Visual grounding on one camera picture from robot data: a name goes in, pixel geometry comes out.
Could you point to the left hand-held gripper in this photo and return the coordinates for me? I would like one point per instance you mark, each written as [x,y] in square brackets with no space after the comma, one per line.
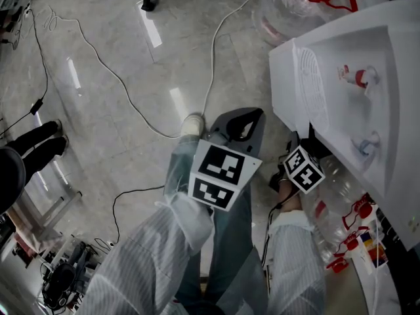
[220,169]

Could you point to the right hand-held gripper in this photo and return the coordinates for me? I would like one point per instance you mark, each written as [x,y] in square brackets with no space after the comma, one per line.
[303,171]

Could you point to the white water dispenser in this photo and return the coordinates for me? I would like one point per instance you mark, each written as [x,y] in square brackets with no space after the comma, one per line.
[393,143]

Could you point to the person's right forearm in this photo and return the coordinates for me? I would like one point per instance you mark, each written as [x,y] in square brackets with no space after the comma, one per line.
[295,258]

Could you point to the person's left forearm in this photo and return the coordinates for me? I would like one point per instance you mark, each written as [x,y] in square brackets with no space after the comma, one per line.
[147,241]

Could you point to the person's white shoe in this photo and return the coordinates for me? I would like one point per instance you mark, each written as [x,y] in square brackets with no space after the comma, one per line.
[193,125]

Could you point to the person's jeans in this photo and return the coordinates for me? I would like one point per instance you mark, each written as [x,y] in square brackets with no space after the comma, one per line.
[229,241]

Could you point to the small colourful carton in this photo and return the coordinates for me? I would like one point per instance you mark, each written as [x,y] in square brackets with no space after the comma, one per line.
[374,251]

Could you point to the person's striped white coat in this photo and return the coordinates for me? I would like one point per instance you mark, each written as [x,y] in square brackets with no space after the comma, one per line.
[147,258]

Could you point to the black round chair back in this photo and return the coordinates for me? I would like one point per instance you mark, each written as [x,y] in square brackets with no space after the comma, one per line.
[11,179]

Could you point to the white power strip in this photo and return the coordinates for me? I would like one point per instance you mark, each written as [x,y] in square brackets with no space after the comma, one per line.
[27,11]

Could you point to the grey metal frame stand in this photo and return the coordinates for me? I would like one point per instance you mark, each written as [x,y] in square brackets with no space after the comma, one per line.
[49,215]

